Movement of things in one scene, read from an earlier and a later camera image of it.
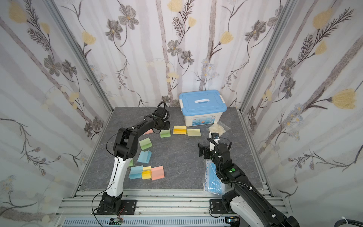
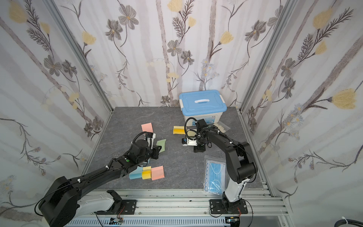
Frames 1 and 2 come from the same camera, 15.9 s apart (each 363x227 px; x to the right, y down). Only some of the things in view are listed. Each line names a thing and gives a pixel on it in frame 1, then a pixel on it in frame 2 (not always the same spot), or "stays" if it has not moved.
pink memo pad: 157,172 stays
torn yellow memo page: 194,132 stays
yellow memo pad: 181,130 stays
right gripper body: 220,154 → 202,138
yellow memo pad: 146,172 stays
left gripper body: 165,125 → 149,154
